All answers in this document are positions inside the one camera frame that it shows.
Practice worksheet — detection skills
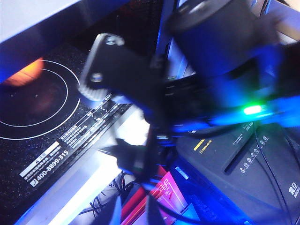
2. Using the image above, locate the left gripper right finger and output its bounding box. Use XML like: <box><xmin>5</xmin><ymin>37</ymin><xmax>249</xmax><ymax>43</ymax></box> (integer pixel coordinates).
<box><xmin>145</xmin><ymin>193</ymin><xmax>165</xmax><ymax>225</ymax></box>

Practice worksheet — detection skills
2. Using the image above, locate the grey Midea microwave body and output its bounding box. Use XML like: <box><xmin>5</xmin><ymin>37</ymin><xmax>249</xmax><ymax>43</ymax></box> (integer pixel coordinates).
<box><xmin>0</xmin><ymin>0</ymin><xmax>172</xmax><ymax>225</ymax></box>

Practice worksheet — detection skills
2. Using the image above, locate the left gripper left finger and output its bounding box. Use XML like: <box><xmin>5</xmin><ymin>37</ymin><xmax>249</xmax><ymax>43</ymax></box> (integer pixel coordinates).
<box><xmin>93</xmin><ymin>195</ymin><xmax>123</xmax><ymax>225</ymax></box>

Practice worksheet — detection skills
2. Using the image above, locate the white table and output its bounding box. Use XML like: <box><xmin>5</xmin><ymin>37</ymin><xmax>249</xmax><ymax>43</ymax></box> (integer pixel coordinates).
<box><xmin>11</xmin><ymin>105</ymin><xmax>153</xmax><ymax>225</ymax></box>

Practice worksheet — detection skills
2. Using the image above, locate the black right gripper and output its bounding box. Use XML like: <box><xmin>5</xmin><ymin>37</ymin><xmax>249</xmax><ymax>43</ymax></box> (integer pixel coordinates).
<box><xmin>140</xmin><ymin>53</ymin><xmax>211</xmax><ymax>186</ymax></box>

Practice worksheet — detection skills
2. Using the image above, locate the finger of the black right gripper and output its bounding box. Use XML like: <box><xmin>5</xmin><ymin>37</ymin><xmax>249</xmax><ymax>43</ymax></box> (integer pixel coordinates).
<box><xmin>103</xmin><ymin>138</ymin><xmax>150</xmax><ymax>182</ymax></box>

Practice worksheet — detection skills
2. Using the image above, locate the black paper shredder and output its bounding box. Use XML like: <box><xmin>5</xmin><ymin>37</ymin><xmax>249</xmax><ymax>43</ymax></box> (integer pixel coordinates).
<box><xmin>174</xmin><ymin>121</ymin><xmax>300</xmax><ymax>225</ymax></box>

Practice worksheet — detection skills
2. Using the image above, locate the pink box with gold pattern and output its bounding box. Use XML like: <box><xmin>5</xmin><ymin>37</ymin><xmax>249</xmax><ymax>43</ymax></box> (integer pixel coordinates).
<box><xmin>121</xmin><ymin>165</ymin><xmax>188</xmax><ymax>225</ymax></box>

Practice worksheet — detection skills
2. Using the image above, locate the orange fruit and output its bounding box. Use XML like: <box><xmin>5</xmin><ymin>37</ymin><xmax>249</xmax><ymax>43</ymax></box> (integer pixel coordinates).
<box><xmin>0</xmin><ymin>56</ymin><xmax>45</xmax><ymax>88</ymax></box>

